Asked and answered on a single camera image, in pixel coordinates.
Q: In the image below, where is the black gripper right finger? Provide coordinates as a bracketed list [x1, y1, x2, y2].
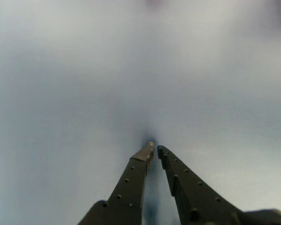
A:
[156, 145, 246, 225]

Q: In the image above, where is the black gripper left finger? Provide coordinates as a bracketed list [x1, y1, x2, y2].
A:
[78, 141, 155, 225]

